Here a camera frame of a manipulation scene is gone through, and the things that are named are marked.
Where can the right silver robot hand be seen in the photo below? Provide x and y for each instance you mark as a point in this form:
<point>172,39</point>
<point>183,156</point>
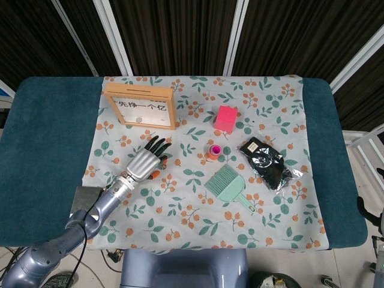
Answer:
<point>367,211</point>

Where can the blue-grey robot torso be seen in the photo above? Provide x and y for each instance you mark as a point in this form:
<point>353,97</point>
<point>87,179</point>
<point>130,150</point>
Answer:
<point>180,270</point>

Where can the orange nesting cup stack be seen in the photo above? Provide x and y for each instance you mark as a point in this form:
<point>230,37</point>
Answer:
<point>214,154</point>

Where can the silver coin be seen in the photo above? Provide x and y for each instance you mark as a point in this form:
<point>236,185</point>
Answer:
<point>138,119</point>

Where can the wooden frame money box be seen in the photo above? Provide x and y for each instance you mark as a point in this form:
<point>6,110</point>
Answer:
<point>141,90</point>

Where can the white metal rack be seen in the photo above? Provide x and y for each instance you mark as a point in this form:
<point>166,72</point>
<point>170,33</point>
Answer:
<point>357,138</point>

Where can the dark patterned shoe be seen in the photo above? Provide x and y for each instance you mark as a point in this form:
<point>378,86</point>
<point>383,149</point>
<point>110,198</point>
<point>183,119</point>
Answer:
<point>60,280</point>

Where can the black garment in plastic bag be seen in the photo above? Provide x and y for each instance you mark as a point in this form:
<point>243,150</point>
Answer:
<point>267,165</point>

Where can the teal padded table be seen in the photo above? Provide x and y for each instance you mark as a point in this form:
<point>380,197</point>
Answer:
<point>45,120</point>

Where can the floral print tablecloth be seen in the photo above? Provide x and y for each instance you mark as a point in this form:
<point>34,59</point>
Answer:
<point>180,195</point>

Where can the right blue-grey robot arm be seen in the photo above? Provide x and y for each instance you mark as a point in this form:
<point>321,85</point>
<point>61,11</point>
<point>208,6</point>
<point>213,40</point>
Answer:
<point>379,270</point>

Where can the white partition frame post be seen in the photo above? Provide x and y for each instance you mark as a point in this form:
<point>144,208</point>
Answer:
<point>76,39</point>
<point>235,36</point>
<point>357,60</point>
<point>111,30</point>

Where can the dark trash bin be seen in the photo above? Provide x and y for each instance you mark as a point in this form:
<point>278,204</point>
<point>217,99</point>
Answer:
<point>258,279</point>

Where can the pink foam cube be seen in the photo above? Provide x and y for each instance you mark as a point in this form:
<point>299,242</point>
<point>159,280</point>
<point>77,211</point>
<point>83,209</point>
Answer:
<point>226,120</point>

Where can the white and blue board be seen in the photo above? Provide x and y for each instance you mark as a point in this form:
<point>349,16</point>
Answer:
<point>4,90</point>

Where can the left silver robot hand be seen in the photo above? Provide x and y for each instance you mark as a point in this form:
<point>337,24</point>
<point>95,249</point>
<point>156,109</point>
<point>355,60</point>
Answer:
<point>142,165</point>

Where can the silver digital scale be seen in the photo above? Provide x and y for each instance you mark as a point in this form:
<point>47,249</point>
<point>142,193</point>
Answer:
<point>84,198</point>

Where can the black power plug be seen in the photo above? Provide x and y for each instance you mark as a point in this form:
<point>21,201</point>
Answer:
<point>115,255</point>

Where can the mint green hand brush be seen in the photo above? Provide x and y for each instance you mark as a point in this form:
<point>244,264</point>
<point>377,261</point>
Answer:
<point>228,189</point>

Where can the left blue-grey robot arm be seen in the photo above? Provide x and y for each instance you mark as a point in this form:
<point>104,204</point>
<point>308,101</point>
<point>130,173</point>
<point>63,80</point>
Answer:
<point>105,204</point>

